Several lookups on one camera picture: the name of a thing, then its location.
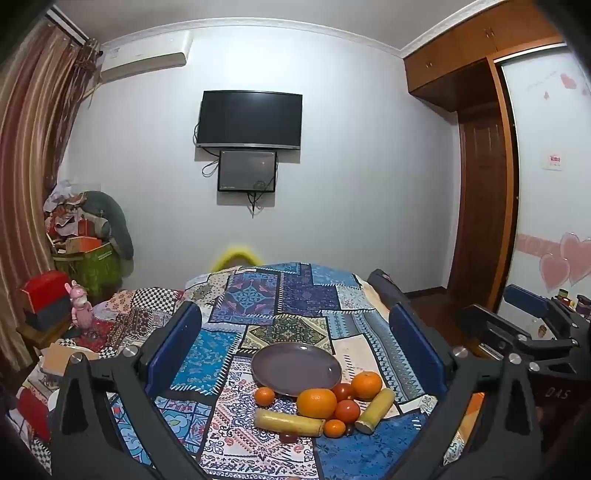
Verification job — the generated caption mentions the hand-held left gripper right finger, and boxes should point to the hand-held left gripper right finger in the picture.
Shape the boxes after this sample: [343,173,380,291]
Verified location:
[388,302,544,480]

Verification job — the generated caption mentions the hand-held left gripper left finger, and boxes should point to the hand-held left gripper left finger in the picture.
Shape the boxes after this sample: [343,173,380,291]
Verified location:
[48,301,218,480]

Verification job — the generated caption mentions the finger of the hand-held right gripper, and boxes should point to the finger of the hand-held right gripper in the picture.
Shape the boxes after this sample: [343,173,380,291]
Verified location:
[503,285,573,340]
[457,304,579,370]

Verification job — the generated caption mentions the medium orange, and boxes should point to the medium orange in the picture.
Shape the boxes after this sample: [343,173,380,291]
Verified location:
[352,371,383,400]

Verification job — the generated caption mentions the large orange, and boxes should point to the large orange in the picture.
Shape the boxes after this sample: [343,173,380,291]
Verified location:
[296,388,338,420]

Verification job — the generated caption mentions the purple round plate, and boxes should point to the purple round plate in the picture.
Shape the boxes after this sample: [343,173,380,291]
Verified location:
[250,342,343,398]

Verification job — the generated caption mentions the long sugarcane piece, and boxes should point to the long sugarcane piece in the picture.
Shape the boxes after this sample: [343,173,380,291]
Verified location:
[253,409,325,437]

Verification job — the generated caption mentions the pink heart stickers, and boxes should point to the pink heart stickers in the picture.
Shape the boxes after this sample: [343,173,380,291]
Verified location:
[517,231,591,294]

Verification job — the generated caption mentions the checkered floral quilt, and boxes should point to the checkered floral quilt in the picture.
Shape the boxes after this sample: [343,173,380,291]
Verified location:
[16,288,186,472]

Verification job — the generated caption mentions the dark blue cushion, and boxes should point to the dark blue cushion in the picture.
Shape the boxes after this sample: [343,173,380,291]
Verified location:
[368,269,416,306]

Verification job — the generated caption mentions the orange yellow blanket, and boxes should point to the orange yellow blanket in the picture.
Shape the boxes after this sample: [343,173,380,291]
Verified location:
[443,392,486,468]

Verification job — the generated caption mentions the pink toy figure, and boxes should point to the pink toy figure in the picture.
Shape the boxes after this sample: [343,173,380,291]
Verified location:
[69,280,96,330]

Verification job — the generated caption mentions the brown wooden door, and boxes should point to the brown wooden door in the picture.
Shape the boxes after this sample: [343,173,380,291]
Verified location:
[449,105,517,298]

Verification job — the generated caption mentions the yellow curved object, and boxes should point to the yellow curved object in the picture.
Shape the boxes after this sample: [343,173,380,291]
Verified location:
[211,246,259,271]

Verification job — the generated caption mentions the brown cardboard sheet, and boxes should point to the brown cardboard sheet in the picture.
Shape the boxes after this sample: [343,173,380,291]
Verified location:
[41,339,100,376]

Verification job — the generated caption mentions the green cardboard box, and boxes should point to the green cardboard box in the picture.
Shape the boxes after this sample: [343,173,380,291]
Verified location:
[53,242,122,302]

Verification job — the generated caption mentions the blue patchwork blanket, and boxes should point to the blue patchwork blanket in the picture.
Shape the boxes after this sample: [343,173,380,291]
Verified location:
[106,262,462,480]

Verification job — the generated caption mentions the dark grey box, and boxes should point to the dark grey box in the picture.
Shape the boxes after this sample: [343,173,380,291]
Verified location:
[25,298,73,331]

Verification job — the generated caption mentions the orange flat box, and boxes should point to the orange flat box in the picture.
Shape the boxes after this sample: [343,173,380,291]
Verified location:
[65,235,103,256]

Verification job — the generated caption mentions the grey long pillow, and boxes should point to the grey long pillow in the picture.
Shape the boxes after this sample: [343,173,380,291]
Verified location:
[83,191,134,260]

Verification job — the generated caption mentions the red box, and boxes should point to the red box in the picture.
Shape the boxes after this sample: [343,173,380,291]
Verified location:
[21,271,71,311]

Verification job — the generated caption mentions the pile of clutter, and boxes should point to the pile of clutter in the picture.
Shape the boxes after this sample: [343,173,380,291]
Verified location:
[44,180,112,245]

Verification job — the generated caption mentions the striped brown curtain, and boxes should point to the striped brown curtain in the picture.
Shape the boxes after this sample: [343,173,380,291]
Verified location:
[0,18,100,370]

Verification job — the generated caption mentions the wooden overhead cabinet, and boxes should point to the wooden overhead cabinet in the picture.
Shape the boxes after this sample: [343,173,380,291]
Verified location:
[403,18,568,112]

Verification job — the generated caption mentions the white air conditioner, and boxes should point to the white air conditioner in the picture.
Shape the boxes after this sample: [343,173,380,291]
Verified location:
[99,32,193,84]

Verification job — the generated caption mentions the black hanging cable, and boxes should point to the black hanging cable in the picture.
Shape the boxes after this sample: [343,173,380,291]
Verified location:
[247,178,274,219]

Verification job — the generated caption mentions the small black wall monitor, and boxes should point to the small black wall monitor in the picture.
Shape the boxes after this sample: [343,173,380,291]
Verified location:
[218,150,279,192]

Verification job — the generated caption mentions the black wall television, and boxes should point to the black wall television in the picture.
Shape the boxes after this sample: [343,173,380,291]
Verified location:
[196,90,303,151]

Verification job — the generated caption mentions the white curtain rail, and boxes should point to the white curtain rail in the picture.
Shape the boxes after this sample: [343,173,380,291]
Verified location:
[46,9,89,45]

